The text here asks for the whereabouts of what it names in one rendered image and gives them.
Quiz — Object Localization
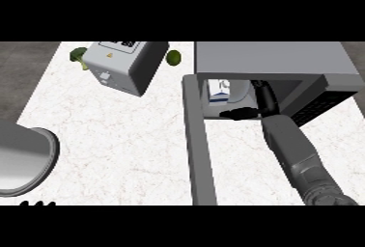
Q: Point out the grey metal pot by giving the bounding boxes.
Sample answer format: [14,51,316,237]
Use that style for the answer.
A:
[0,119,60,198]

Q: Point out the grey microwave door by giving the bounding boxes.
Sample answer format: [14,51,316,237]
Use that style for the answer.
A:
[181,73,219,206]

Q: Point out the white blue milk carton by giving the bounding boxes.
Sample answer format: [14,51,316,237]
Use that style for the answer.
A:
[206,78,253,106]

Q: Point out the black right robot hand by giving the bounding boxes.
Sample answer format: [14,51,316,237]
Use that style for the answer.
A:
[218,79,282,122]

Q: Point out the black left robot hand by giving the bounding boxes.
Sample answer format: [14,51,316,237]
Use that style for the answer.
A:
[19,200,58,206]

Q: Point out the green broccoli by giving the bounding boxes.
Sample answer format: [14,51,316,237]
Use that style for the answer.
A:
[67,46,91,71]

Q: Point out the green avocado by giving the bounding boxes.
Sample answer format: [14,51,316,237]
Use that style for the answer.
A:
[163,49,183,68]

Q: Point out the white grey toaster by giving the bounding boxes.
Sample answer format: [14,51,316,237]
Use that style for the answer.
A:
[81,41,171,97]

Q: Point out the grey microwave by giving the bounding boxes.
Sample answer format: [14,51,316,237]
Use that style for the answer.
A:
[191,41,365,128]

